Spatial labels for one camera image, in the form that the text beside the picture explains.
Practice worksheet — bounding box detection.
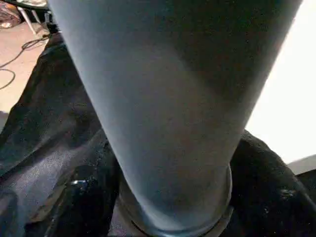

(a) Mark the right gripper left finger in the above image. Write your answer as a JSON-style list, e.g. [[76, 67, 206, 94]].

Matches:
[[27, 148, 122, 237]]

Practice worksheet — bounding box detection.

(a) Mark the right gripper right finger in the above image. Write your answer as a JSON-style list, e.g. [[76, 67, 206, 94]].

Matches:
[[229, 130, 316, 237]]

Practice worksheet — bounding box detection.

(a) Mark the white plastic table top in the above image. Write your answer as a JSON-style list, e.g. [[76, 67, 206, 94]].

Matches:
[[245, 0, 316, 176]]

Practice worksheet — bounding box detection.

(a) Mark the white plastic table leg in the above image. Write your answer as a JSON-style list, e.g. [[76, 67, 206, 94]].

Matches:
[[47, 0, 305, 237]]

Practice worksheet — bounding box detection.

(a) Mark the black plastic mat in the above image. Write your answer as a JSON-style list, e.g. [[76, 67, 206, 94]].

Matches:
[[0, 32, 316, 237]]

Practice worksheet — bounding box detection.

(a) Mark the white plastic stool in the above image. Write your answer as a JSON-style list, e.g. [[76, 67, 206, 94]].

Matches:
[[14, 0, 54, 36]]

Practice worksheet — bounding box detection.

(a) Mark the thin black floor cable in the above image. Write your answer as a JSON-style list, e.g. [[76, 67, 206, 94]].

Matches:
[[0, 34, 50, 90]]

